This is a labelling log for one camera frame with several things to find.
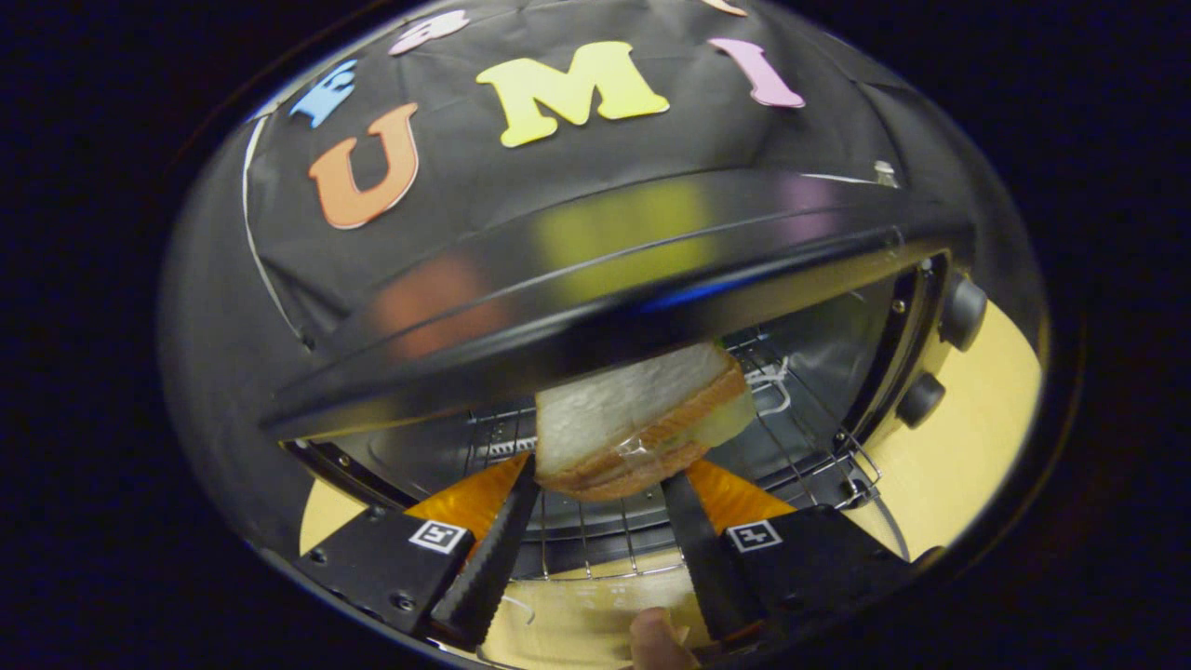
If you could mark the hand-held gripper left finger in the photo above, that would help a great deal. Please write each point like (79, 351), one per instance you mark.
(498, 558)

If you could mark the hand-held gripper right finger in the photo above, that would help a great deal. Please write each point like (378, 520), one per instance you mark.
(702, 558)

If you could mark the toast sandwich with lettuce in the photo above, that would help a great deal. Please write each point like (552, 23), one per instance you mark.
(614, 409)

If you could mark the black toaster oven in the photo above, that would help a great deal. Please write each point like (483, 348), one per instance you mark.
(605, 279)

